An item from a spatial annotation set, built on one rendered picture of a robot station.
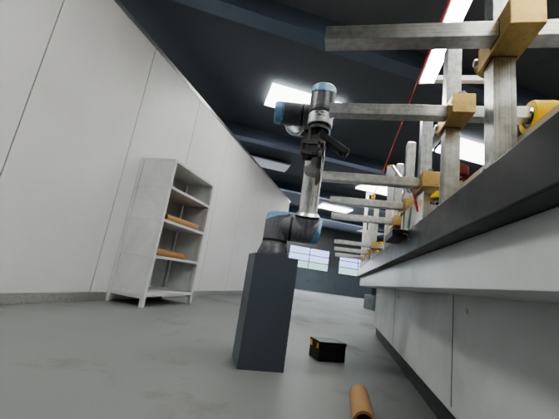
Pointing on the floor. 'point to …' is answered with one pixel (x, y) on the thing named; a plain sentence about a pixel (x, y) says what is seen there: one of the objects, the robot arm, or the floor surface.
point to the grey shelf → (161, 232)
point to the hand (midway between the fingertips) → (318, 181)
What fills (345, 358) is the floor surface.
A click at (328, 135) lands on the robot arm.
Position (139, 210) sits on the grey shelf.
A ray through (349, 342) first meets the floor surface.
